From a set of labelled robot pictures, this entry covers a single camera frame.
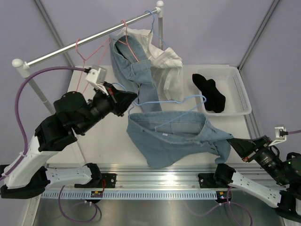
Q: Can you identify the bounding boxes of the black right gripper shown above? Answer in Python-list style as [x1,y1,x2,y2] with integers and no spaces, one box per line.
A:
[227,134,290,184]

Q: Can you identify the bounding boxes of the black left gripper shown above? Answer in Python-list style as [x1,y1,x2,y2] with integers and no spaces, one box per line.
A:
[76,81,136,135]

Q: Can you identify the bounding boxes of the blue denim jeans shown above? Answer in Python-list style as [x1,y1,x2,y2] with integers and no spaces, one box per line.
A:
[110,34,162,112]

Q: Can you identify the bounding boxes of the light blue denim shirt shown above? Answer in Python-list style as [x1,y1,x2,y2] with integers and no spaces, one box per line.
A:
[126,111,235,170]

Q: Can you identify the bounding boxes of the pink hanger with jeans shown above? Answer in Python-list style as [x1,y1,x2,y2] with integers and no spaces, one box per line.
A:
[120,20,139,62]

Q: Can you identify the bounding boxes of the black skirt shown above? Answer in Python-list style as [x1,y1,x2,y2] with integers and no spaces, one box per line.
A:
[192,73,226,113]

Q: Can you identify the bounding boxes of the pink wire hanger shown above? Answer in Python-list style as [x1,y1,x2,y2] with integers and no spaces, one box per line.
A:
[75,37,111,94]

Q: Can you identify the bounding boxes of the blue hanger with denim shirt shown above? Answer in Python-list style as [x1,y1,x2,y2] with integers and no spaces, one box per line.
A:
[111,82,207,132]

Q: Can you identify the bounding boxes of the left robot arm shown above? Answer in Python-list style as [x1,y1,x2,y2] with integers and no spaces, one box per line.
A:
[0,83,137,199]

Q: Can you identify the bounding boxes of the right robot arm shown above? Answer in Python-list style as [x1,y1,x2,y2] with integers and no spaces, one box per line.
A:
[213,132,301,223]

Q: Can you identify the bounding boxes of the blue hanger with white shirt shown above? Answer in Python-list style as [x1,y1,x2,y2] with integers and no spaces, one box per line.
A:
[145,10,166,50]

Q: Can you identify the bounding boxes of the white shirt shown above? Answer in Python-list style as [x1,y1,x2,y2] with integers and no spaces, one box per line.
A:
[120,28,185,102]

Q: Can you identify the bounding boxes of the white plastic basket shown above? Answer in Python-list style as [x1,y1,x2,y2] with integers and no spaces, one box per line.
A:
[192,65,252,116]

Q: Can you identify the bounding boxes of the silver clothes rack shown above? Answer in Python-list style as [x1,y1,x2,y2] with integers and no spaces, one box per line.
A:
[11,0,165,113]

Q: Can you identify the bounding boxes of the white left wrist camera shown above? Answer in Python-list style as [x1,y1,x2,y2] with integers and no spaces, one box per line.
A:
[85,65,109,96]

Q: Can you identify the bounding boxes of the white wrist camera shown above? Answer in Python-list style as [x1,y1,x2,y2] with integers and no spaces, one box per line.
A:
[85,65,109,96]
[269,125,288,146]

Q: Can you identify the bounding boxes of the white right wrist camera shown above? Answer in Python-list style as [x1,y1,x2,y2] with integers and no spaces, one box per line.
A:
[269,125,288,146]

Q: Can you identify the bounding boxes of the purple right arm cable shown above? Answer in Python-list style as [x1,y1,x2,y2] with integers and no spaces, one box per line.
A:
[188,129,301,224]

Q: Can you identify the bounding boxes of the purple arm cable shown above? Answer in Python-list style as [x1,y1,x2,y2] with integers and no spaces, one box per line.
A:
[0,66,99,223]
[188,129,301,224]

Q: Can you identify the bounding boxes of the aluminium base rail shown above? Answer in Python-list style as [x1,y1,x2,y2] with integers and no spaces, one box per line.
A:
[32,163,286,191]

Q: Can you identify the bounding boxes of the white slotted cable duct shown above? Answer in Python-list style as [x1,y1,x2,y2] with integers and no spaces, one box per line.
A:
[41,190,217,200]

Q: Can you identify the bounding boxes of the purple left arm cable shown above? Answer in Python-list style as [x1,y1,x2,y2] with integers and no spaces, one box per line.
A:
[0,66,99,223]

